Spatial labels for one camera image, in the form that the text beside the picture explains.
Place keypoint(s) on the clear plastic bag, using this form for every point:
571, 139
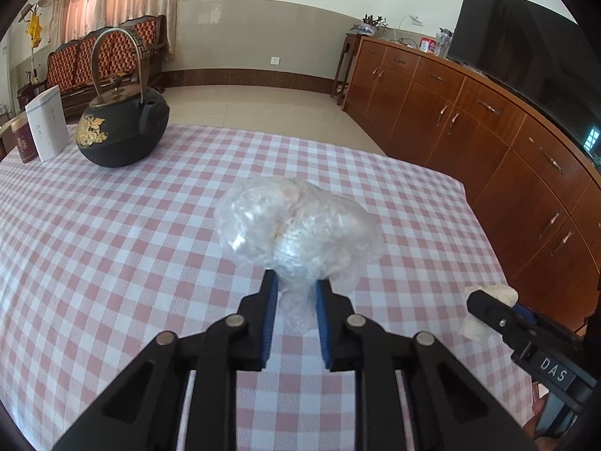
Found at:
291, 230

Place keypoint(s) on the person's right hand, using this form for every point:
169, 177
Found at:
533, 420

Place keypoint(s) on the small potted plant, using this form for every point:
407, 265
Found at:
368, 26

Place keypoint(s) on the black flat television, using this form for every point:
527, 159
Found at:
526, 56

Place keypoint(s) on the long wooden sideboard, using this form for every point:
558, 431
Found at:
469, 131

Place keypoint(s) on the wooden sofa with orange cushions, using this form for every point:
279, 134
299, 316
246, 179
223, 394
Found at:
94, 56

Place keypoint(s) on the pink checked tablecloth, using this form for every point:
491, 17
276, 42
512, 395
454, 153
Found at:
141, 244

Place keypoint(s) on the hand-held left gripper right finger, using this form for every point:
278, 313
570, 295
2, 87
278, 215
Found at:
324, 324

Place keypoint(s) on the dark red tin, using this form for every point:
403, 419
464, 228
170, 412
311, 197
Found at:
24, 143

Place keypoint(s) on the clear glass jar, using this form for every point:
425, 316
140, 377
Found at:
443, 44

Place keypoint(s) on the yellow garment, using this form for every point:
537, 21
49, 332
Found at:
35, 30

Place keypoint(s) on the black iron teapot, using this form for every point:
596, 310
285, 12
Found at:
122, 131

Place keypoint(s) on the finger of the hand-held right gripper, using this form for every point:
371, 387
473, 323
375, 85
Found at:
525, 312
497, 317

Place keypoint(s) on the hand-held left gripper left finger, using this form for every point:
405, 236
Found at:
270, 319

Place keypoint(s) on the wooden coat stand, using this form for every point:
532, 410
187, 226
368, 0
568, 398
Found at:
34, 65

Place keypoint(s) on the white cloth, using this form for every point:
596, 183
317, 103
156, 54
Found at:
502, 293

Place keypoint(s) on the white tin box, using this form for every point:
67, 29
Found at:
47, 127

